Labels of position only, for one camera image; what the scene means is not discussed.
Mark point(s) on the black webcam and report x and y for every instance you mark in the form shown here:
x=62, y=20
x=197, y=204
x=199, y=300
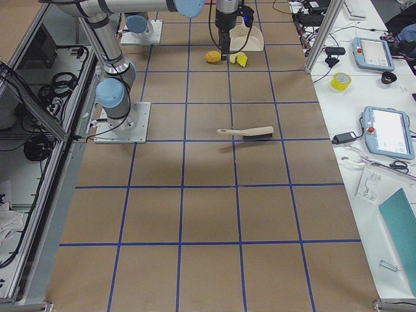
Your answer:
x=332, y=55

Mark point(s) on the pale pumpkin slice toy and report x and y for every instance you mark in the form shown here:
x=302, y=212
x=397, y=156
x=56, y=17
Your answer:
x=233, y=57

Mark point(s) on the black scissors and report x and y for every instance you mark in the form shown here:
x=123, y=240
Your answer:
x=399, y=166

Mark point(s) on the beige plastic dustpan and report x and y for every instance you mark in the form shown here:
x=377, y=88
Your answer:
x=246, y=39

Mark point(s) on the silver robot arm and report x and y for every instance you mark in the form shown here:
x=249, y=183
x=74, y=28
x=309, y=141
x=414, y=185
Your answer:
x=138, y=26
x=113, y=92

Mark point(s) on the teal notebook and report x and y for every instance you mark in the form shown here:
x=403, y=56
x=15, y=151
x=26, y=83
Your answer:
x=400, y=221

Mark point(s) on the aluminium frame post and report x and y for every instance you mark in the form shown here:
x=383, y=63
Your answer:
x=327, y=24

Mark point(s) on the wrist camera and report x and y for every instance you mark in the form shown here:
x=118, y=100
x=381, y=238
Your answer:
x=247, y=14

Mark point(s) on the small black bowl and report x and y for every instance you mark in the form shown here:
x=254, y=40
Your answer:
x=388, y=78

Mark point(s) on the yellow green sponge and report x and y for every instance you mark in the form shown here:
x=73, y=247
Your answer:
x=242, y=60

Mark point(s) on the teach pendant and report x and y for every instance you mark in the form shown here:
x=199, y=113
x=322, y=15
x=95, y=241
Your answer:
x=387, y=132
x=372, y=54

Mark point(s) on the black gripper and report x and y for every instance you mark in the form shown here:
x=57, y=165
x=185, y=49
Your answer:
x=223, y=22

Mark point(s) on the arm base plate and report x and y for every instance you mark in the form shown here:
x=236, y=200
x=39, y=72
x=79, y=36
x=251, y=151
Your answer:
x=133, y=130
x=148, y=33

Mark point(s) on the yellow tape roll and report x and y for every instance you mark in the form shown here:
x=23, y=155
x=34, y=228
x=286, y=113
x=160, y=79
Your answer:
x=340, y=81

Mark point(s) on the black power adapter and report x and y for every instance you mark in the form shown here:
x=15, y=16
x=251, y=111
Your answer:
x=344, y=138

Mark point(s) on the orange potato toy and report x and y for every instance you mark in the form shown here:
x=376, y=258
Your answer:
x=212, y=57

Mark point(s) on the far teach pendant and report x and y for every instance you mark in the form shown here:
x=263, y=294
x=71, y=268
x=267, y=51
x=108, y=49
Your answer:
x=372, y=54

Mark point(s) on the beige hand brush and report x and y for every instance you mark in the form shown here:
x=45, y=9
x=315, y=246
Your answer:
x=257, y=133

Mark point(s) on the white crumpled cloth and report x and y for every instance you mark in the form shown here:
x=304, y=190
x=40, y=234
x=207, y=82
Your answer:
x=11, y=221

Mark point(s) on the near teach pendant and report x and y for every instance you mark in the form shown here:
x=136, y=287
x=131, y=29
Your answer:
x=387, y=132

